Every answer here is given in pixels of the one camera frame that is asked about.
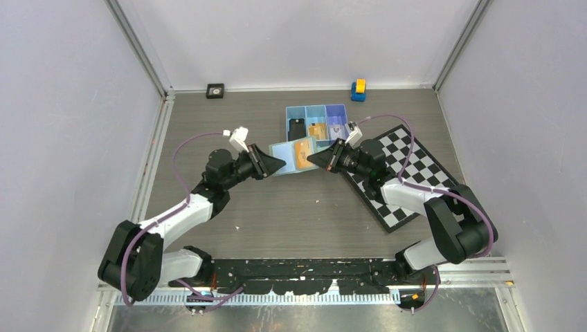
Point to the blue yellow toy block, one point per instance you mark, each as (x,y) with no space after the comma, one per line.
(358,91)

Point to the small black square box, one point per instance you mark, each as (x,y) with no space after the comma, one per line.
(215,91)

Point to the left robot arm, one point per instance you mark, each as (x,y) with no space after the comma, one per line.
(135,261)

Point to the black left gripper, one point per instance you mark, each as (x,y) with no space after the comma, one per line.
(263,164)

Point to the mint green card holder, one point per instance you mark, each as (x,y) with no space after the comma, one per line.
(285,151)

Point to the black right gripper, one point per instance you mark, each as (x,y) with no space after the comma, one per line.
(329,158)

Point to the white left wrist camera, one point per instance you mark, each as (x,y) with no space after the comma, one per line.
(237,138)

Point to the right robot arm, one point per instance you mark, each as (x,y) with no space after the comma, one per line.
(459,226)

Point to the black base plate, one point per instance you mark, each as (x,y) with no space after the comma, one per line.
(364,276)

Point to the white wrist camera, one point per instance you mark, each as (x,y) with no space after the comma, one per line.
(237,138)
(354,133)

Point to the white patterned card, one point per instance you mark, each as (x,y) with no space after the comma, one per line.
(336,131)

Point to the orange card with stripe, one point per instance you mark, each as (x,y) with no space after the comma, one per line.
(318,130)

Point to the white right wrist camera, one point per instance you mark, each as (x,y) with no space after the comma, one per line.
(354,133)

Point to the black card in tray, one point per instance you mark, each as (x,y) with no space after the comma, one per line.
(297,129)

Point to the aluminium frame rail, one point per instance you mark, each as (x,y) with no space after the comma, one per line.
(489,271)

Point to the blue three-compartment tray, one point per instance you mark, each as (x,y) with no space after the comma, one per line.
(325,123)

